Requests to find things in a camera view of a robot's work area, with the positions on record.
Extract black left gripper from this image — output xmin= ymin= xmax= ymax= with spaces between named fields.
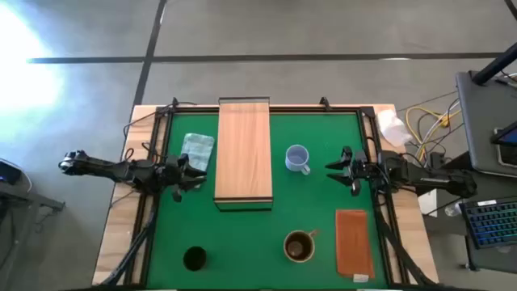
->
xmin=161 ymin=153 xmax=208 ymax=203

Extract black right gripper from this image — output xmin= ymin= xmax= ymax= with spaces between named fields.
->
xmin=325 ymin=145 xmax=384 ymax=197

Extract brown ceramic mug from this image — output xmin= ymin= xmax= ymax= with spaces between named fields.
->
xmin=283 ymin=229 xmax=320 ymax=264

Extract light green folded cloth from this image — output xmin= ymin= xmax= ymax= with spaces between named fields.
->
xmin=180 ymin=133 xmax=216 ymax=172

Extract lavender mug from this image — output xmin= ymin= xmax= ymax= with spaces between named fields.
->
xmin=284 ymin=144 xmax=312 ymax=176

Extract white crumpled cloth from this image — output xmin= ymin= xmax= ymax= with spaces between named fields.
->
xmin=376 ymin=108 xmax=414 ymax=147

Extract orange brown cloth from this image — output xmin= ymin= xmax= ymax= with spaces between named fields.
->
xmin=335 ymin=209 xmax=376 ymax=283

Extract green table mat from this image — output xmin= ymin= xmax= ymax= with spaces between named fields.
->
xmin=145 ymin=112 xmax=389 ymax=290

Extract white box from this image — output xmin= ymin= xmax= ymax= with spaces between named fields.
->
xmin=418 ymin=188 xmax=439 ymax=217

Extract black power strip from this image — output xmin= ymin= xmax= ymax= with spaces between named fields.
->
xmin=427 ymin=151 xmax=446 ymax=169

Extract grey laptop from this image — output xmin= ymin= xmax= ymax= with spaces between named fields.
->
xmin=455 ymin=70 xmax=517 ymax=179

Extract blue backlit keyboard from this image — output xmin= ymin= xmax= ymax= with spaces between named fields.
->
xmin=460 ymin=196 xmax=517 ymax=250

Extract black tablet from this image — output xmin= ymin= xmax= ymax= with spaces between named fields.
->
xmin=490 ymin=120 xmax=517 ymax=147

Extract black pole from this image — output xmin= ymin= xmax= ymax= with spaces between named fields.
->
xmin=471 ymin=42 xmax=517 ymax=86

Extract black device on stand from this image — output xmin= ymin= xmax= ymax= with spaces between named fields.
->
xmin=0 ymin=158 xmax=24 ymax=187

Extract black metal table frame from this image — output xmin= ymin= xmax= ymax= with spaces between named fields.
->
xmin=120 ymin=96 xmax=439 ymax=291

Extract thin black cable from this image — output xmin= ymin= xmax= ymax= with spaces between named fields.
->
xmin=123 ymin=100 xmax=181 ymax=162

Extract yellow cable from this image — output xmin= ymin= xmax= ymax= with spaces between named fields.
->
xmin=405 ymin=105 xmax=462 ymax=162

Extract black cable bundle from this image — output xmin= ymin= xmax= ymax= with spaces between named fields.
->
xmin=100 ymin=193 xmax=159 ymax=286
xmin=375 ymin=193 xmax=437 ymax=288

